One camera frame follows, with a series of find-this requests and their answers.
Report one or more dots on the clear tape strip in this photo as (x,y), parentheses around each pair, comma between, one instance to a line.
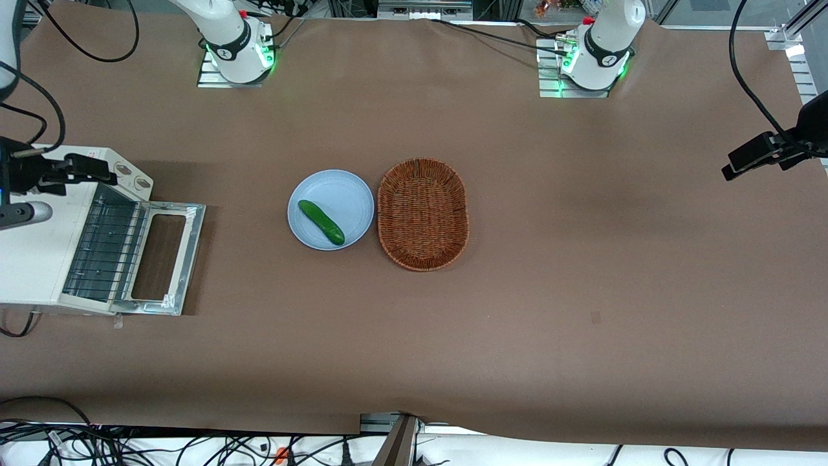
(118,320)

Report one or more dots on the brown oval wicker basket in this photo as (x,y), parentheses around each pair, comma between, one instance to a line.
(422,213)

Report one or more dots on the toaster oven glass door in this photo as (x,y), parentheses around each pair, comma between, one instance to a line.
(191,246)

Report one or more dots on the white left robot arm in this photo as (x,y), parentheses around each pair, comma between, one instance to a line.
(608,39)

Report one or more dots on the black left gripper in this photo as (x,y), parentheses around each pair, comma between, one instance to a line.
(812,127)

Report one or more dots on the white toaster oven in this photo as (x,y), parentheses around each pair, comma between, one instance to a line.
(35,259)

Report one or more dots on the brown paper table cover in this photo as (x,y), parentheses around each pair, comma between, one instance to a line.
(582,272)

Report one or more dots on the light blue round plate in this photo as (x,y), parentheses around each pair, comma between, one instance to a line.
(339,194)

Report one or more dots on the round oven knob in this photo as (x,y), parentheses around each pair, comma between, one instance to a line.
(142,183)
(124,171)

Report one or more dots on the dark aluminium frame post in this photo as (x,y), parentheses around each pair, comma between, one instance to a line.
(398,443)

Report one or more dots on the green cucumber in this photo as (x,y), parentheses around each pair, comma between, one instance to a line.
(321,222)

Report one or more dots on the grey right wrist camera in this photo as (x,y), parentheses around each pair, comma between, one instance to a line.
(29,213)

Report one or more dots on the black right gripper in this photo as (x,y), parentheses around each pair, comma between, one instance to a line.
(19,175)

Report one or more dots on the silver aluminium frame rail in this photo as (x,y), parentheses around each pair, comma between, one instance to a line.
(805,71)

